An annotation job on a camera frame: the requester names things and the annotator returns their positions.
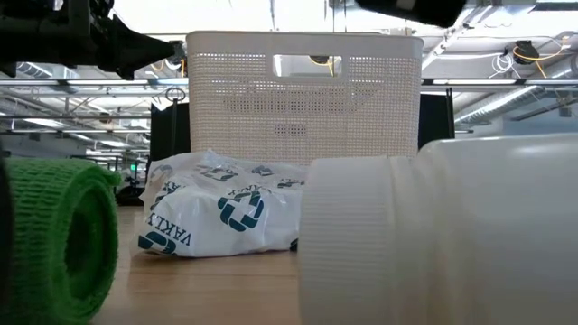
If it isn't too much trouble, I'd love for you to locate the black panel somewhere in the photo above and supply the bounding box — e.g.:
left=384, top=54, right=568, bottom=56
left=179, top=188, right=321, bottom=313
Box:
left=149, top=102, right=192, bottom=200
left=417, top=87, right=456, bottom=151

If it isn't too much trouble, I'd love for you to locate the white plastic bottle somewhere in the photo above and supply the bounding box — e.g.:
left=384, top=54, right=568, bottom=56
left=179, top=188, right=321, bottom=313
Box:
left=296, top=132, right=578, bottom=325

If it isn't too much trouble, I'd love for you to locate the green bandage roll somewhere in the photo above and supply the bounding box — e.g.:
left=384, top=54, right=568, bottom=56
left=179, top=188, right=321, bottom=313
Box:
left=2, top=157, right=123, bottom=325

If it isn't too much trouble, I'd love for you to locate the black object at table edge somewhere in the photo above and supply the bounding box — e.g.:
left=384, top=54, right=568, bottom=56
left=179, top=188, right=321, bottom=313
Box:
left=0, top=157, right=14, bottom=317

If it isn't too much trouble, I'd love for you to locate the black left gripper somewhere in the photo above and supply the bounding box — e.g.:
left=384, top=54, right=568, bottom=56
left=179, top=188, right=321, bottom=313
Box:
left=0, top=0, right=176, bottom=81

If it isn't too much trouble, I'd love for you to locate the white perforated plastic basket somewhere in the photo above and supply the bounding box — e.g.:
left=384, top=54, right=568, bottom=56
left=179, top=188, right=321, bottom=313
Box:
left=185, top=30, right=425, bottom=166

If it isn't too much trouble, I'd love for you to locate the black pole with ring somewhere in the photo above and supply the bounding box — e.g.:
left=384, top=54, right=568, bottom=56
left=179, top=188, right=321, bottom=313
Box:
left=164, top=86, right=187, bottom=157

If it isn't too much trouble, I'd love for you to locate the black overhead camera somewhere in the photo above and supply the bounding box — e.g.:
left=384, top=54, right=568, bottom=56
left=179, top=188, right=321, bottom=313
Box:
left=513, top=39, right=541, bottom=66
left=168, top=40, right=188, bottom=65

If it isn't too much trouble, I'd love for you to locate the white printed plastic bag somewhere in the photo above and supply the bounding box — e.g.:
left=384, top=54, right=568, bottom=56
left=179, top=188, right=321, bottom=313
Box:
left=130, top=149, right=310, bottom=259

